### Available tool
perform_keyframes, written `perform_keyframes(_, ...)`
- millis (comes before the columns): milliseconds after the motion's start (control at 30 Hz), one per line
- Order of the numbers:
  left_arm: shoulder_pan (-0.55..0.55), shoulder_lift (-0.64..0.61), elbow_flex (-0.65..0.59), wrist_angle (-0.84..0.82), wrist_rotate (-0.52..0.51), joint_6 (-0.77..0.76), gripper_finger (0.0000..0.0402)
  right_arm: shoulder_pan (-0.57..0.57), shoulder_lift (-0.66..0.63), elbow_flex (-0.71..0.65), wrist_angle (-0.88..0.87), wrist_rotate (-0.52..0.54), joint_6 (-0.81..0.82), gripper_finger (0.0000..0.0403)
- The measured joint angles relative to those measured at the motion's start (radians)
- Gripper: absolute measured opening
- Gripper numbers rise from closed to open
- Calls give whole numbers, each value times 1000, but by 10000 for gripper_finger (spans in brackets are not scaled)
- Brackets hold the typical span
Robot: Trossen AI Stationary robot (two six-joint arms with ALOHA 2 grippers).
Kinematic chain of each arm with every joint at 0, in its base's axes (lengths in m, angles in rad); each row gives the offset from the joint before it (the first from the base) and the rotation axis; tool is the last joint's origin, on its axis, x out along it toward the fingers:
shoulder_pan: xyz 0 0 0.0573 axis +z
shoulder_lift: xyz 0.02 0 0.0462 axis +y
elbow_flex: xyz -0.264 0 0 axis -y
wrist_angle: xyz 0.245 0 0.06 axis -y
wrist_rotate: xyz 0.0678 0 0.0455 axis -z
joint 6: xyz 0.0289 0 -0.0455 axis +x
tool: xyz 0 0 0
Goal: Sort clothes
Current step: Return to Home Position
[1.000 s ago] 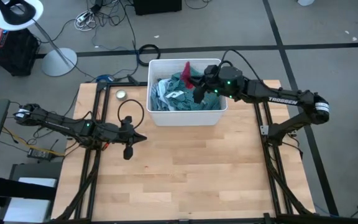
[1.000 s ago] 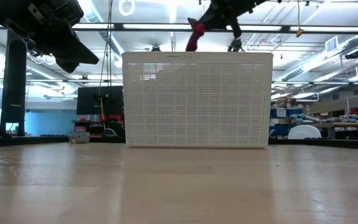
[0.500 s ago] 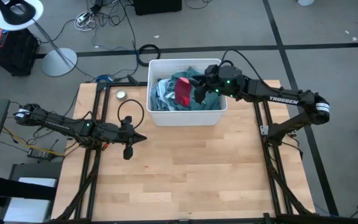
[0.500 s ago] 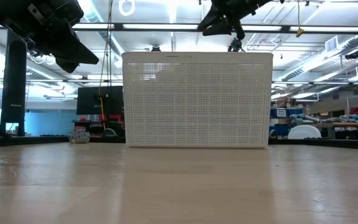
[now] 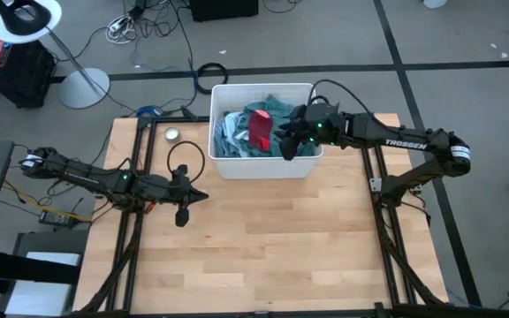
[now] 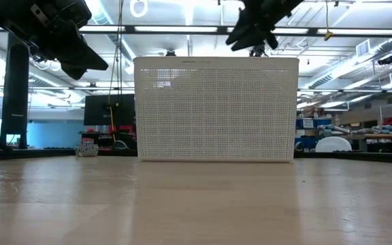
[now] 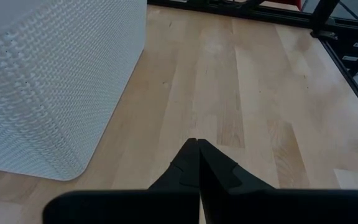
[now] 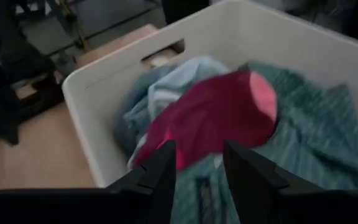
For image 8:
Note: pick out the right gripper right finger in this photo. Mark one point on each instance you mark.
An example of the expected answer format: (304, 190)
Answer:
(259, 196)

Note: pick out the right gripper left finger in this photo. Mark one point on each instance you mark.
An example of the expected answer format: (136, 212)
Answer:
(148, 199)

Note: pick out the dark teal garment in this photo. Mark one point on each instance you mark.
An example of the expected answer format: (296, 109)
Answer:
(315, 133)

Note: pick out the dark red cloth coral edge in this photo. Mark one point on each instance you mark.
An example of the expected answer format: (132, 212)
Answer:
(216, 118)

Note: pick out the blue geometric print shirt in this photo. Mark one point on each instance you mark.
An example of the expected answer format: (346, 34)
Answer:
(135, 109)

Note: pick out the light blue garment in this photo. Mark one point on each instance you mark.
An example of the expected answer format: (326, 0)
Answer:
(179, 84)

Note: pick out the white woven plastic basket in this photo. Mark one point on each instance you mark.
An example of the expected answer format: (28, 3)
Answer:
(228, 31)

